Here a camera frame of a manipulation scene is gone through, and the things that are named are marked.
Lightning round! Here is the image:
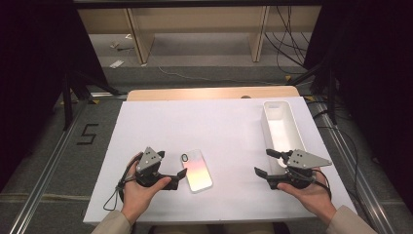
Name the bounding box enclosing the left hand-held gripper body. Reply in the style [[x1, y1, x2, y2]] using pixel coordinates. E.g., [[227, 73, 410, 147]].
[[134, 146, 173, 191]]

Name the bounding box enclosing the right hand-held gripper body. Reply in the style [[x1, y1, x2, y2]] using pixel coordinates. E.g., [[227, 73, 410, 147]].
[[275, 148, 333, 191]]

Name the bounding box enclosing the smartphone with pale iridescent case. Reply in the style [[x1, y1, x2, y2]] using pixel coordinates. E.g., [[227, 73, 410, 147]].
[[180, 148, 214, 194]]

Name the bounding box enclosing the long white plastic bin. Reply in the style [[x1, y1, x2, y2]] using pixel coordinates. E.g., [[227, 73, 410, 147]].
[[260, 99, 308, 176]]

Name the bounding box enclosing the person's left hand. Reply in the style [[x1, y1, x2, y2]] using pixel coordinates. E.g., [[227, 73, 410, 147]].
[[120, 151, 172, 226]]

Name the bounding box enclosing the person's right hand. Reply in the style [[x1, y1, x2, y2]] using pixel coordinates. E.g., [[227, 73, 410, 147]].
[[277, 167, 338, 225]]

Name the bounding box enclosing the white board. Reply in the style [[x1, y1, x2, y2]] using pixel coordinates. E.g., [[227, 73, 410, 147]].
[[82, 96, 357, 225]]

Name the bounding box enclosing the black metal stand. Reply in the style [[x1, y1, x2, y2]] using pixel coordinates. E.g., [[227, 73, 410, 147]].
[[61, 69, 123, 131], [286, 58, 339, 126]]

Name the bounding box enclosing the light wooden table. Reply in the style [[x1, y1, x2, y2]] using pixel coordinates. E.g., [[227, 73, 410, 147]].
[[126, 85, 301, 102]]

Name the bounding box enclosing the dark curtain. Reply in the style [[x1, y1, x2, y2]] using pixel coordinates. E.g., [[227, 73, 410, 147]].
[[0, 0, 110, 193], [303, 0, 413, 209]]

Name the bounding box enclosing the light wooden shelf unit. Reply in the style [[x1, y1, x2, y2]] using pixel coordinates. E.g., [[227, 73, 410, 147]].
[[77, 5, 322, 65]]

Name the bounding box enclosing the right hand-held gripper black cable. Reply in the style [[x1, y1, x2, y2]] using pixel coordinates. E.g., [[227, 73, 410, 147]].
[[313, 169, 333, 201]]

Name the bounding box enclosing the hand-held gripper black cable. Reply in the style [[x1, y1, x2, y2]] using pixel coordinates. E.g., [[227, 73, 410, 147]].
[[102, 155, 144, 212], [313, 169, 333, 201]]

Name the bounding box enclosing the left hand-held gripper black cable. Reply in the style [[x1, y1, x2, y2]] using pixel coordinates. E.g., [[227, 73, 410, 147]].
[[102, 155, 144, 212]]

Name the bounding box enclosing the aluminium floor rail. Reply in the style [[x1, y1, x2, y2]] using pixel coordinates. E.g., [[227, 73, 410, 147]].
[[8, 92, 129, 234], [305, 96, 395, 234]]

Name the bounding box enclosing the black floor cable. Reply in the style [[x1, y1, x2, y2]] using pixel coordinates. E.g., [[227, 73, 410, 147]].
[[316, 125, 373, 215]]

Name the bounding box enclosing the thin white floor cable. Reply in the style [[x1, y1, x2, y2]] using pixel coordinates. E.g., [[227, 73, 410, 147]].
[[157, 65, 286, 86]]

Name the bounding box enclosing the bundle of black cables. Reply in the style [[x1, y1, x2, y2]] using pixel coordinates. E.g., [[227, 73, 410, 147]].
[[264, 5, 313, 76]]

